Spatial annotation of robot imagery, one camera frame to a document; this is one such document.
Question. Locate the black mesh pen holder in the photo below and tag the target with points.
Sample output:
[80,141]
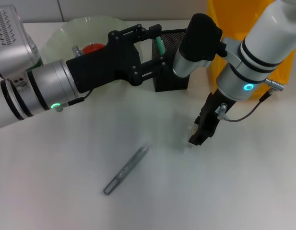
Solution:
[169,82]

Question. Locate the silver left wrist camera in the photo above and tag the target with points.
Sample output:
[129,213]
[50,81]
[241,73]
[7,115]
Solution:
[11,43]

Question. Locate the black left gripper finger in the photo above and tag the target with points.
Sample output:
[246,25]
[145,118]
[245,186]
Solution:
[155,31]
[152,69]

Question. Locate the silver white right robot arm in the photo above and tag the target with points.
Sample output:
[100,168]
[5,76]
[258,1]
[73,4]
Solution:
[258,48]

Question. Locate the beige eraser with barcode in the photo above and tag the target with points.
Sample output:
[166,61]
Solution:
[193,129]

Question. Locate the yellow plastic bin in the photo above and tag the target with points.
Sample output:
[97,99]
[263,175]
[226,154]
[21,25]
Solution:
[215,60]

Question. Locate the orange fruit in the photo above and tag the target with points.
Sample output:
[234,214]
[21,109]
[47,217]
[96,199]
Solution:
[92,48]

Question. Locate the green thread snips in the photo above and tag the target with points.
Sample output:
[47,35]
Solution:
[160,46]

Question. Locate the pale green wavy fruit plate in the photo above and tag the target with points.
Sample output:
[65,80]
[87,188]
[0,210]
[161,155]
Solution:
[59,38]

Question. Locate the grey pen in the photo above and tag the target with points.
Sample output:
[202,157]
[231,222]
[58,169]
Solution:
[126,167]

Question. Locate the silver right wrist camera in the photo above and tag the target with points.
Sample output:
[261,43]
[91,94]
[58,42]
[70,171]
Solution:
[198,43]

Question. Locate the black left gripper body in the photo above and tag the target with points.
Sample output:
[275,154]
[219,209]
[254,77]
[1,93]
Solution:
[102,67]

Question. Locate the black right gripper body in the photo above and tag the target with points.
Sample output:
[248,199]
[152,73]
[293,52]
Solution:
[215,107]

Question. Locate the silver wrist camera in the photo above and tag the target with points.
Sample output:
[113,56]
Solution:
[198,43]
[11,43]

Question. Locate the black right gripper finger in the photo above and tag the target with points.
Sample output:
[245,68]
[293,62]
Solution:
[197,119]
[203,136]

